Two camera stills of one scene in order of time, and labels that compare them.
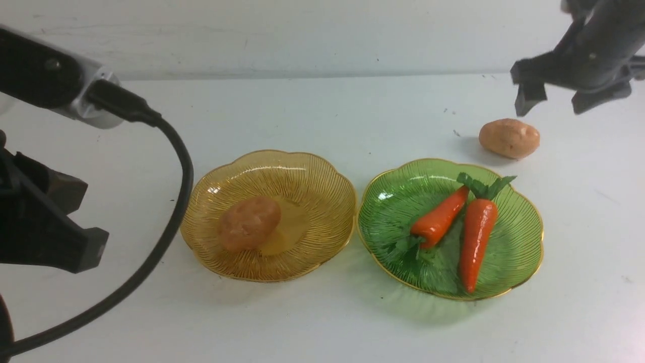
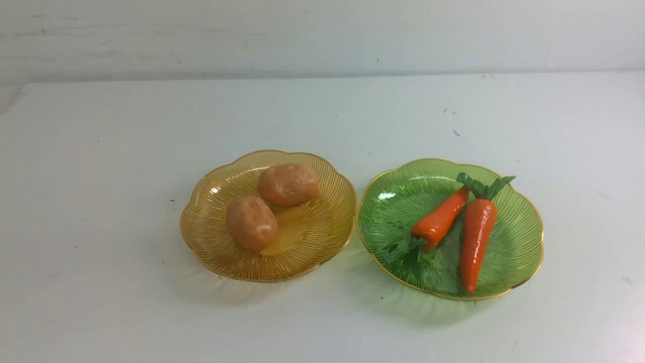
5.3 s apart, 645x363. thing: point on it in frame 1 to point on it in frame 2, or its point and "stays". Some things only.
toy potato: (509, 137) to (288, 184)
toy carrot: (480, 220) stays
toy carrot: (428, 228) stays
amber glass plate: (317, 205) stays
